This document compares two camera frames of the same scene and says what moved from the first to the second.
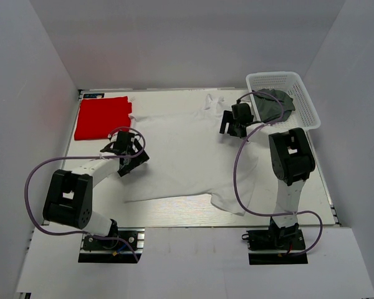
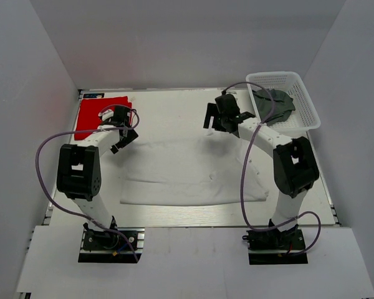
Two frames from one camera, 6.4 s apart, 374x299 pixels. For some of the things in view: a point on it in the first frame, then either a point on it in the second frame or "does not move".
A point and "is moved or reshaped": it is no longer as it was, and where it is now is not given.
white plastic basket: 305,116 does not move
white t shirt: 187,156 is moved or reshaped
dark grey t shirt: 269,108 does not move
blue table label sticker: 93,95 does not move
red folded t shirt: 97,117 does not move
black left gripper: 139,159 → 132,135
